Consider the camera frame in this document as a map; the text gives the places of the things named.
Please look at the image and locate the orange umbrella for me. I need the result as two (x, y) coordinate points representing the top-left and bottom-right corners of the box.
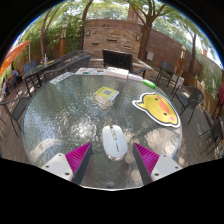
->
(0, 39), (31, 78)

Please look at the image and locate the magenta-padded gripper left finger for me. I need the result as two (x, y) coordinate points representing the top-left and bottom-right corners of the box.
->
(41, 142), (94, 186)

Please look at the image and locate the yellow duck mouse pad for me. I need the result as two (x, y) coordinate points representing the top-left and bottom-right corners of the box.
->
(131, 92), (182, 129)

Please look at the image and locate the black slatted chair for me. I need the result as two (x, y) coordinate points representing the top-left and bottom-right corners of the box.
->
(102, 49), (148, 78)

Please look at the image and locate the large tree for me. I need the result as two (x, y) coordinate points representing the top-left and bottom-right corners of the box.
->
(128, 0), (181, 61)

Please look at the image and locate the brick raised basin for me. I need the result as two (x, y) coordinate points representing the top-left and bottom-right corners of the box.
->
(88, 56), (154, 79)

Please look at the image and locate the dark wicker chair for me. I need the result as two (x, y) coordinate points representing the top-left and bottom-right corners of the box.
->
(59, 49), (88, 63)
(43, 54), (92, 83)

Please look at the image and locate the patterned grey strip card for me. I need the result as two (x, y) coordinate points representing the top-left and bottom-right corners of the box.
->
(49, 71), (75, 85)

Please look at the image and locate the small white box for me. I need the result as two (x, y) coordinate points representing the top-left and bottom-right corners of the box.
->
(127, 73), (144, 83)

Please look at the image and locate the white computer mouse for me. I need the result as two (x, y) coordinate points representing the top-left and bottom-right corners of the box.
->
(101, 124), (129, 162)

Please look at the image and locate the colourful printed leaflet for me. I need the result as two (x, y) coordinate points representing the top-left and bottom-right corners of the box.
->
(74, 67), (108, 76)

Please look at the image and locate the small green box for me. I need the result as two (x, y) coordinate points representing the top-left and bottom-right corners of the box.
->
(142, 79), (157, 90)

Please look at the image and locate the wooden lamp post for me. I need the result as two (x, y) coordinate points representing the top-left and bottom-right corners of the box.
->
(176, 45), (187, 76)
(59, 23), (69, 57)

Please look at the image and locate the yellow square card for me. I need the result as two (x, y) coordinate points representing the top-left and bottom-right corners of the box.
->
(94, 86), (120, 101)

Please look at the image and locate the grey wall utility box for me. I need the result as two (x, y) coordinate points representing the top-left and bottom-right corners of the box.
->
(145, 50), (155, 62)

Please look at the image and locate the white bag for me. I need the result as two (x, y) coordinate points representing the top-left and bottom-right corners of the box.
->
(174, 76), (185, 89)

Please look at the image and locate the black metal chair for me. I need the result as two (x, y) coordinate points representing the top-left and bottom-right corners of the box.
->
(0, 96), (31, 138)
(199, 114), (224, 156)
(154, 60), (178, 96)

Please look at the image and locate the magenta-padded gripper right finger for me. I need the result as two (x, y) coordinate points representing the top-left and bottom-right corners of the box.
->
(132, 142), (184, 187)

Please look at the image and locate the blue chair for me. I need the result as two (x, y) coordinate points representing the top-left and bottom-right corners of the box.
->
(22, 59), (38, 75)

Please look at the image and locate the wooden slat fence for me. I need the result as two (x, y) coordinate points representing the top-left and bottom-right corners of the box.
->
(183, 71), (218, 114)

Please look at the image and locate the black mesh chair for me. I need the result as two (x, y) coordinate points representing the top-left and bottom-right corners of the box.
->
(171, 84), (205, 126)

